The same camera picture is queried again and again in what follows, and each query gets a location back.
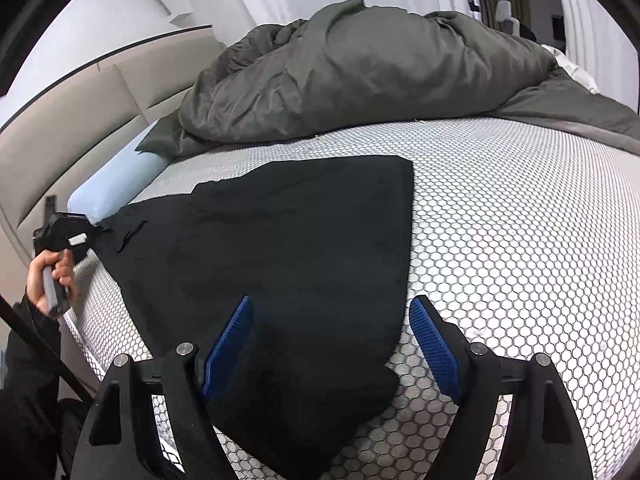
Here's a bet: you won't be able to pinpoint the beige padded headboard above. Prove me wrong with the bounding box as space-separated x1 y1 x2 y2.
0 25 226 271

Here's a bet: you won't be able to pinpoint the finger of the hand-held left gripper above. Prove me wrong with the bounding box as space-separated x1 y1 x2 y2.
82 217 112 241

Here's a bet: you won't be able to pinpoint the person's left forearm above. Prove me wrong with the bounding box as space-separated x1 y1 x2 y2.
0 292 63 480

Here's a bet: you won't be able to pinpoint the grey duvet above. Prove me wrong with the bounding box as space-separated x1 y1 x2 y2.
136 0 640 157

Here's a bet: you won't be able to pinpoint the light blue pillow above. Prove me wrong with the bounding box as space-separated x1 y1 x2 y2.
67 122 173 223

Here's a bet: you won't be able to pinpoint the black pants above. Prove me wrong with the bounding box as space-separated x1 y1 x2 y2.
92 156 415 480

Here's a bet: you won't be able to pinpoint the white crumpled cloth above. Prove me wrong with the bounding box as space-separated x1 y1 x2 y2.
542 44 601 93

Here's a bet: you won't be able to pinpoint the white office chair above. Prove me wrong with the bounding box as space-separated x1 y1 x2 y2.
495 0 521 36

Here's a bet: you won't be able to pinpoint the narrow white curtain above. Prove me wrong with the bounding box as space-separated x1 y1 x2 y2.
550 0 640 111

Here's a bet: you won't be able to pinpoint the person's left hand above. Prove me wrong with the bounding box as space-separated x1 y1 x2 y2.
26 250 78 311

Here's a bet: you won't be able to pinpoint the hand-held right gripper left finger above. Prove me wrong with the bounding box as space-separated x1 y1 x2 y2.
72 295 253 480

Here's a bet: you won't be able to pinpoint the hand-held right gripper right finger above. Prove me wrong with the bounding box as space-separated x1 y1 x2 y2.
409 295 593 480

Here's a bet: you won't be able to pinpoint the black cable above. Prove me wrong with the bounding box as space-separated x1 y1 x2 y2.
0 296 95 405

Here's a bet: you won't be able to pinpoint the honeycomb patterned mattress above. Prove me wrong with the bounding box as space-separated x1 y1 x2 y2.
60 117 640 480

